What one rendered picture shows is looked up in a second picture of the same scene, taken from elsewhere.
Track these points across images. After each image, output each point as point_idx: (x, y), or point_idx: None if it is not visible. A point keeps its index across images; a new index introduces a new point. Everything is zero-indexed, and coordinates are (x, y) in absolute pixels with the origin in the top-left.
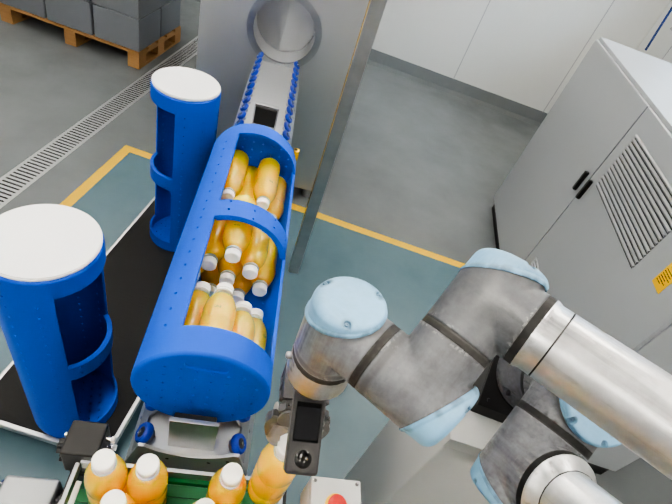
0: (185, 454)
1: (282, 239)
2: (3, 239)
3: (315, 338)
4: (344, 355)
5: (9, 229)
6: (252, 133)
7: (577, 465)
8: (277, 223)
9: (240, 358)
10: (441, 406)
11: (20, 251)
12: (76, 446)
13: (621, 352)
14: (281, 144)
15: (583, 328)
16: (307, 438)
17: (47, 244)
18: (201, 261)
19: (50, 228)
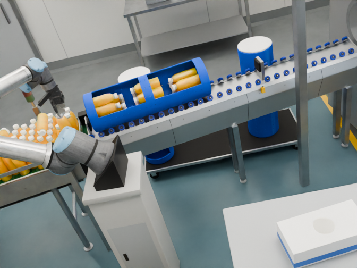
0: (88, 133)
1: (146, 93)
2: (129, 72)
3: None
4: None
5: (133, 70)
6: (192, 60)
7: (48, 146)
8: (149, 88)
9: (85, 102)
10: None
11: (127, 75)
12: (79, 113)
13: (11, 72)
14: (197, 68)
15: (17, 69)
16: (42, 98)
17: (132, 76)
18: (116, 84)
19: (138, 73)
